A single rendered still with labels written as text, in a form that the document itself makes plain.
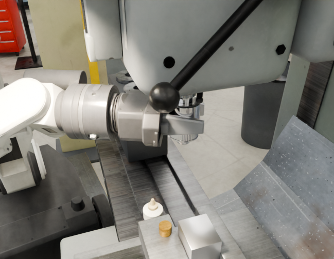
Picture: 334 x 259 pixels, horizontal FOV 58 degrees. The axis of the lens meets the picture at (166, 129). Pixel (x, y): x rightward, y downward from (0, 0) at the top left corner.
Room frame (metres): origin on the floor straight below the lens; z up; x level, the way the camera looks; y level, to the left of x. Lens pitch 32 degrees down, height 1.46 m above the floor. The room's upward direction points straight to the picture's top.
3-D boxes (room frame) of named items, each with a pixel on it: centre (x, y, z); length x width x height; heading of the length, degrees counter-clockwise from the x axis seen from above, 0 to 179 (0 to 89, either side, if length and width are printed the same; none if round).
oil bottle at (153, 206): (0.42, 0.03, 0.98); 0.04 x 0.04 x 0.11
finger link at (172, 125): (0.37, -0.02, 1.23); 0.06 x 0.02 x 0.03; 84
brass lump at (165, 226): (0.34, 0.00, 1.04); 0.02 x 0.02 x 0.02
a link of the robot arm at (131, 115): (0.41, 0.06, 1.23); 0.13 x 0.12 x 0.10; 174
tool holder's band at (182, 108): (0.40, -0.03, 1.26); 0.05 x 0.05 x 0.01
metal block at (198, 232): (0.32, -0.05, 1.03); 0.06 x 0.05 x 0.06; 18
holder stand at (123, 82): (0.79, 0.09, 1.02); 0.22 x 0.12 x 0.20; 20
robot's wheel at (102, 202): (0.84, 0.25, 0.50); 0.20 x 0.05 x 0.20; 28
